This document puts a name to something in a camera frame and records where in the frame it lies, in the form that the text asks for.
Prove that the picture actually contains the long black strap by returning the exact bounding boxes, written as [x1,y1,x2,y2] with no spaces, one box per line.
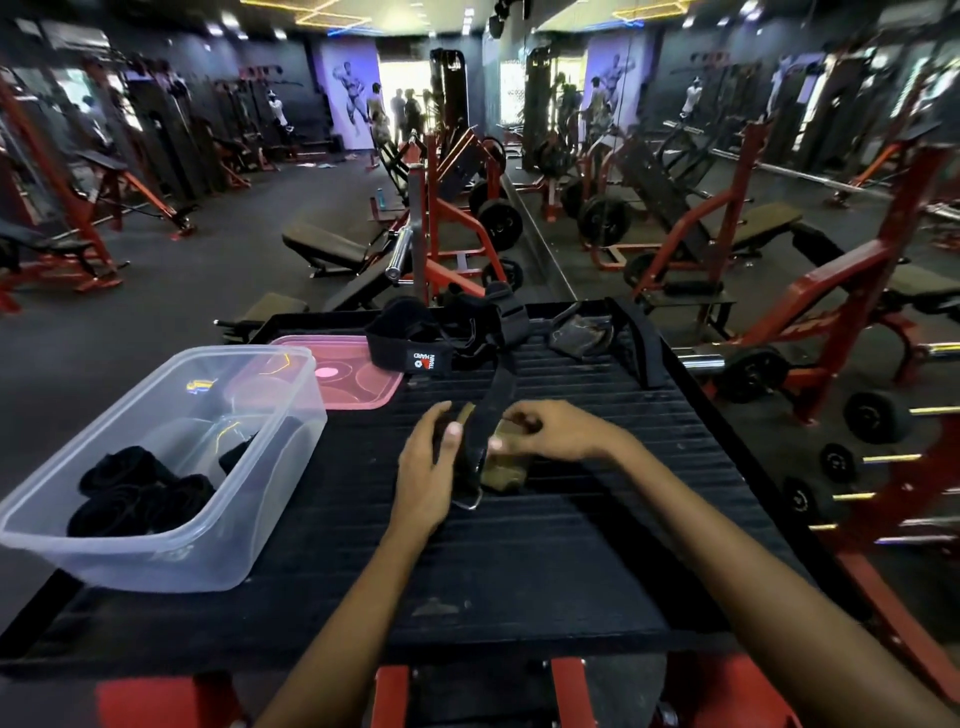
[606,297,670,390]

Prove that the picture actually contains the red and black bench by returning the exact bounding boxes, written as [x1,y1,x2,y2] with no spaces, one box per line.
[75,148,201,242]

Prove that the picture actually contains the person's right forearm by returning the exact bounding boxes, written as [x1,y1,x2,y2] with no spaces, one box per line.
[600,427,960,728]

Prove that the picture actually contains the bodybuilder wall poster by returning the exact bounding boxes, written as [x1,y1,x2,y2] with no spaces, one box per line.
[318,37,384,152]

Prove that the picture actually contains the person's left forearm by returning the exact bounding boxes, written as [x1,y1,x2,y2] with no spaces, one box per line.
[255,521,455,728]

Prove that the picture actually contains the clear plastic container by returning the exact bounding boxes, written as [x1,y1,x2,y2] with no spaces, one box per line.
[0,345,329,594]

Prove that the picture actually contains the black lifting strap bundle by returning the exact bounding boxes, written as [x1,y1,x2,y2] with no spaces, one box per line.
[441,283,538,355]

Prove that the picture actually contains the olive and black grip pad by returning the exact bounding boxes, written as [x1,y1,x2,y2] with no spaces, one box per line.
[547,311,617,360]

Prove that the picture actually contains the red bench press rack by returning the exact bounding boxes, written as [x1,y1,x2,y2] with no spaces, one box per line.
[401,129,528,305]

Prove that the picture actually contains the person's right hand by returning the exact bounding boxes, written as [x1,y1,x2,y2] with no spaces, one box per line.
[487,399,627,466]

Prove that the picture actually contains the red metal frame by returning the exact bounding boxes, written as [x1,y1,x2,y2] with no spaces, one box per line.
[96,654,800,728]

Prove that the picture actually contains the black rolled strap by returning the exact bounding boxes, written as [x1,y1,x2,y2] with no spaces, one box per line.
[66,486,144,539]
[217,427,282,477]
[135,474,217,535]
[78,446,177,498]

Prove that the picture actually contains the red squat rack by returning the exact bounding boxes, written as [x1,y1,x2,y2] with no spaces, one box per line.
[0,71,130,315]

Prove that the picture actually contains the black padded bench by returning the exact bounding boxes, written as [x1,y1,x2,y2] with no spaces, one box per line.
[282,220,393,280]

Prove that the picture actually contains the person's left hand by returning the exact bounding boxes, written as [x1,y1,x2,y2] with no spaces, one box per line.
[386,401,466,538]

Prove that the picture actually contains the yellow ceiling light strip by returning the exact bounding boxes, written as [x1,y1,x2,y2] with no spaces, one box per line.
[240,0,374,33]

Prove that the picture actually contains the chrome barbell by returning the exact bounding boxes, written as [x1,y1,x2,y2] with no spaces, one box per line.
[384,223,415,285]

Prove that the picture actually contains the black wrist wrap white label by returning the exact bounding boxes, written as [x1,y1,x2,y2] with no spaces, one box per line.
[364,296,459,375]

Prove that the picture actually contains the black weight stack machine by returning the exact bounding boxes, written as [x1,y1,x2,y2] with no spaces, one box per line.
[126,73,215,202]

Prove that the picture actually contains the black strap with olive pad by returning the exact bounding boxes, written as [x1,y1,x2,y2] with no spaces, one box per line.
[435,351,543,513]

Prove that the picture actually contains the black weight plate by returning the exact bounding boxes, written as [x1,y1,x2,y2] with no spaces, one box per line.
[482,258,526,294]
[477,198,525,253]

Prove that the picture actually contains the olive bench pad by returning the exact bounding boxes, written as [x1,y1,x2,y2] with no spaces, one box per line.
[213,291,310,336]

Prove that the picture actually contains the pink plastic lid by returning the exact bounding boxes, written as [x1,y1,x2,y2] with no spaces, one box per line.
[268,334,407,412]

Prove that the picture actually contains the black punching bag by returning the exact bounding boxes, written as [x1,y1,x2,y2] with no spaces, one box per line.
[429,48,471,135]

